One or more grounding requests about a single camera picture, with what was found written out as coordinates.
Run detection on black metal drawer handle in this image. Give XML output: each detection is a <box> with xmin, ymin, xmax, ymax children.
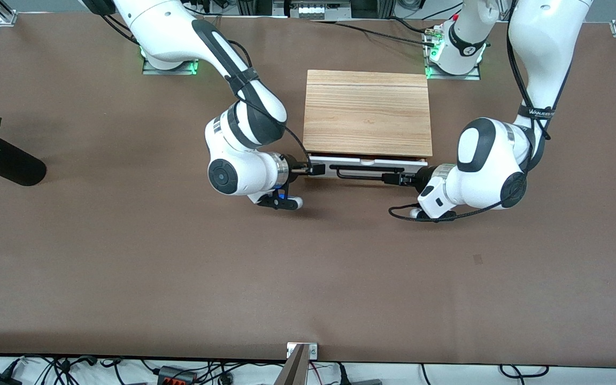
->
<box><xmin>329</xmin><ymin>164</ymin><xmax>406</xmax><ymax>181</ymax></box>

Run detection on light wooden drawer cabinet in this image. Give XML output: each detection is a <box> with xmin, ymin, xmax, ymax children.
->
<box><xmin>303</xmin><ymin>70</ymin><xmax>433</xmax><ymax>159</ymax></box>

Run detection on black power strip red switches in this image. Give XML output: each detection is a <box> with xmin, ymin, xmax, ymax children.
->
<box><xmin>157</xmin><ymin>365</ymin><xmax>198</xmax><ymax>385</ymax></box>

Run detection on black cylindrical vase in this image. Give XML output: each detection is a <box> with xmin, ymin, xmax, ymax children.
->
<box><xmin>0</xmin><ymin>135</ymin><xmax>48</xmax><ymax>187</ymax></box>

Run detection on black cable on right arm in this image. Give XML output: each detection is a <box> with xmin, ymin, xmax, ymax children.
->
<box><xmin>97</xmin><ymin>13</ymin><xmax>312</xmax><ymax>167</ymax></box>

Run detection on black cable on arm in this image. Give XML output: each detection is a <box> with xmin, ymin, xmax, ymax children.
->
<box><xmin>388</xmin><ymin>0</ymin><xmax>573</xmax><ymax>222</ymax></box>
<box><xmin>97</xmin><ymin>13</ymin><xmax>312</xmax><ymax>167</ymax></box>

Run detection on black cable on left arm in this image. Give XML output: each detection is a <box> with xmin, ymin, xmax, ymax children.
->
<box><xmin>388</xmin><ymin>0</ymin><xmax>573</xmax><ymax>222</ymax></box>

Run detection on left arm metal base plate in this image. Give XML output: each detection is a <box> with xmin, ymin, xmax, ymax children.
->
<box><xmin>425</xmin><ymin>24</ymin><xmax>483</xmax><ymax>81</ymax></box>

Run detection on black strap with white lettering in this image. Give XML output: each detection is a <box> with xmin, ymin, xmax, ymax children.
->
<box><xmin>519</xmin><ymin>105</ymin><xmax>556</xmax><ymax>121</ymax></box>

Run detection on black cable across table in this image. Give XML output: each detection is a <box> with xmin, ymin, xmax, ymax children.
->
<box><xmin>313</xmin><ymin>19</ymin><xmax>433</xmax><ymax>47</ymax></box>

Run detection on aluminium frame with connectors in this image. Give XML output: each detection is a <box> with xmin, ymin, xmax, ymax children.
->
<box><xmin>272</xmin><ymin>0</ymin><xmax>352</xmax><ymax>20</ymax></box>

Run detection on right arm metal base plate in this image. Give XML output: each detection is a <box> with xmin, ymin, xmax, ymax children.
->
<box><xmin>141</xmin><ymin>45</ymin><xmax>200</xmax><ymax>76</ymax></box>

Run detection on metal bracket at table edge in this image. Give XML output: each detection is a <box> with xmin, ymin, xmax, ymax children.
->
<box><xmin>287</xmin><ymin>342</ymin><xmax>319</xmax><ymax>360</ymax></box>

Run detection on grey camera mount pole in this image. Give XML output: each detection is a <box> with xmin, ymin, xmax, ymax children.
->
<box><xmin>273</xmin><ymin>344</ymin><xmax>309</xmax><ymax>385</ymax></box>

